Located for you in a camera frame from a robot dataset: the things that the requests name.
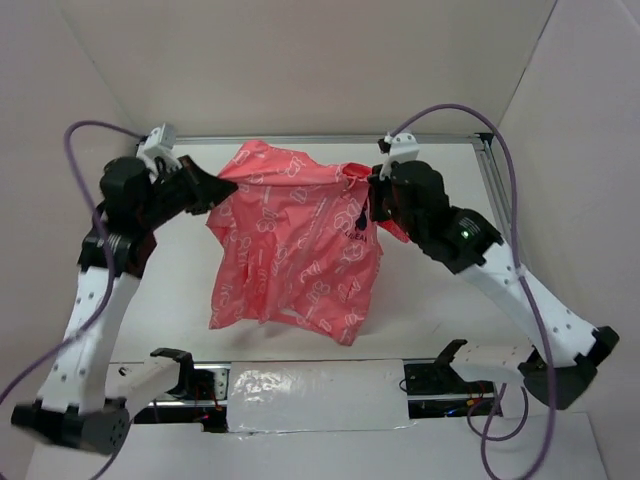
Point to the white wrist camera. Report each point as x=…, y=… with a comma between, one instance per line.
x=159, y=143
x=399, y=148

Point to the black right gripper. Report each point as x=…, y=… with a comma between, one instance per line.
x=375, y=191

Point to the pink jacket with white lining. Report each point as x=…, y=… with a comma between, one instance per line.
x=299, y=244

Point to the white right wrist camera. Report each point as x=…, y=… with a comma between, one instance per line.
x=399, y=148

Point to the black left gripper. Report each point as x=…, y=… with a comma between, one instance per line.
x=207, y=190

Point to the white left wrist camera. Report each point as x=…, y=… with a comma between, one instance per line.
x=159, y=143

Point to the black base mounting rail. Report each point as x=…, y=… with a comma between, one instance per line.
x=432, y=393

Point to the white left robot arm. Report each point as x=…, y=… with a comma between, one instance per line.
x=74, y=409

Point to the aluminium frame rail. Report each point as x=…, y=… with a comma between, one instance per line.
x=474, y=139
x=500, y=204

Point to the aluminium frame rail back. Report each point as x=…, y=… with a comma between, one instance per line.
x=474, y=139

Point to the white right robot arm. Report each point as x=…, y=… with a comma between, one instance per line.
x=566, y=350

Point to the aluminium frame rail right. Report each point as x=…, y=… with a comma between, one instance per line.
x=500, y=204

